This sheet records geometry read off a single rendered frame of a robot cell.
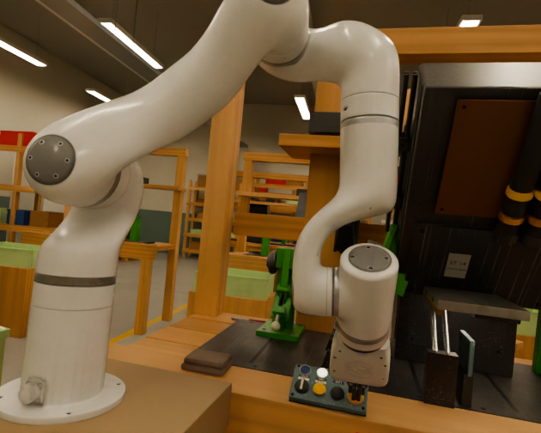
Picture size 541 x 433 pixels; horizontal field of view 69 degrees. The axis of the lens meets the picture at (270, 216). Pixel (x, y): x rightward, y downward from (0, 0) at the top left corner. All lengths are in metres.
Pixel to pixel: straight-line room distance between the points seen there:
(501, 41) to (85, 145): 1.30
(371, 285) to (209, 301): 1.01
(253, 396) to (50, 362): 0.39
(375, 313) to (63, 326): 0.46
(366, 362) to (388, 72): 0.46
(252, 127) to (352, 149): 11.17
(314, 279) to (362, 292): 0.07
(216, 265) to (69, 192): 0.93
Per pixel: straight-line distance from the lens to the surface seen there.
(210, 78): 0.64
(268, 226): 1.51
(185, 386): 0.80
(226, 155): 1.49
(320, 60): 0.69
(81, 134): 0.63
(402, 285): 1.02
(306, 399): 0.85
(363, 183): 0.60
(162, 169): 12.48
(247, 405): 0.88
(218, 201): 1.48
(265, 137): 11.61
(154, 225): 12.47
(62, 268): 0.66
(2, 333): 1.07
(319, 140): 1.29
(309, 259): 0.60
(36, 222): 6.76
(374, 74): 0.64
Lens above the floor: 1.25
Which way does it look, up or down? 1 degrees up
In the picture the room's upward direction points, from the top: 5 degrees clockwise
